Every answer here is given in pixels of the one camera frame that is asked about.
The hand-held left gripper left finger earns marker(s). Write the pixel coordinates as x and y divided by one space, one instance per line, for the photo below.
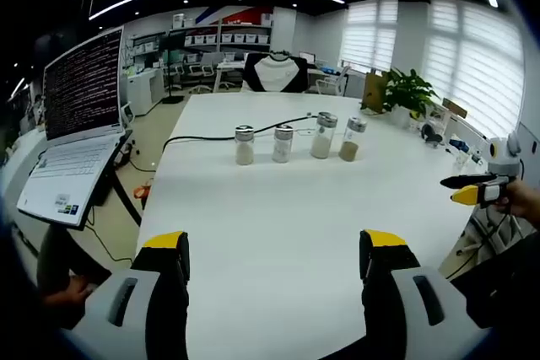
126 309

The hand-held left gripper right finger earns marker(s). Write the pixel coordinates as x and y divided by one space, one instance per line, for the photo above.
405 309

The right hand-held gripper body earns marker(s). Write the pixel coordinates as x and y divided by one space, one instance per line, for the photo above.
506 157

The seasoning bottle with brown powder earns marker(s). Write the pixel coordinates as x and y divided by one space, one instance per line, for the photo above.
349 150

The large seasoning bottle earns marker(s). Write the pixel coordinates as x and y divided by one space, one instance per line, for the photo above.
322 145

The seasoning bottle with white powder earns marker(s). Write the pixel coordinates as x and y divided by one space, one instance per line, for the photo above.
282 149

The seasoning bottle with beige powder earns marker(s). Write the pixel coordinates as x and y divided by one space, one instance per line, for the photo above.
244 151

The person's right hand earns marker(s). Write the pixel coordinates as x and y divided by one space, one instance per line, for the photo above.
525 202

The small blue object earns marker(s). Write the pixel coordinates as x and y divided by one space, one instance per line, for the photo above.
459 145

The black headphones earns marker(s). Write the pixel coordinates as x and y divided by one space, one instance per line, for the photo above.
432 134

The person's leg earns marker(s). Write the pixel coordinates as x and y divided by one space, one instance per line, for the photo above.
63 259

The person's dark clothing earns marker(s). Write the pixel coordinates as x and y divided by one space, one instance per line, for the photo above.
506 280

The white plant pot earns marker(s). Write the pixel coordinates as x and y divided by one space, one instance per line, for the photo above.
401 117

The wide window blind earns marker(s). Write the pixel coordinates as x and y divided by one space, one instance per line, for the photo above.
476 65

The green potted plant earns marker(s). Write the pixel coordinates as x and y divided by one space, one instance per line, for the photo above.
405 90

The black laptop stand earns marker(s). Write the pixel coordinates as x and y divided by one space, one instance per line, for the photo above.
122 191

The orange item on floor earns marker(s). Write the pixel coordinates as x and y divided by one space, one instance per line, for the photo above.
141 191

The brown cardboard box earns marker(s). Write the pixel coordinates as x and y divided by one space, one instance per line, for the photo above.
373 92

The white office chair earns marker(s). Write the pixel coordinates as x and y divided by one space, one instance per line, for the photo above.
198 71
333 82

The narrow window blind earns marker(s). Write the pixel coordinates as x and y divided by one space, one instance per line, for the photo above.
367 35

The white cabinet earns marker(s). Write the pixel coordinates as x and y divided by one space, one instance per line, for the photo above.
143 92

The chair with black-white shirt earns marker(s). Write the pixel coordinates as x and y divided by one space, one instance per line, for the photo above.
274 75

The white laptop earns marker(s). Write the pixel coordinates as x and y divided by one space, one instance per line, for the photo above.
80 90

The black floor stand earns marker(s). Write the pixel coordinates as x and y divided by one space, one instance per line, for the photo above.
171 82

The storage shelf with white bins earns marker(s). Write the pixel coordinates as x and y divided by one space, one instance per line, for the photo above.
228 37

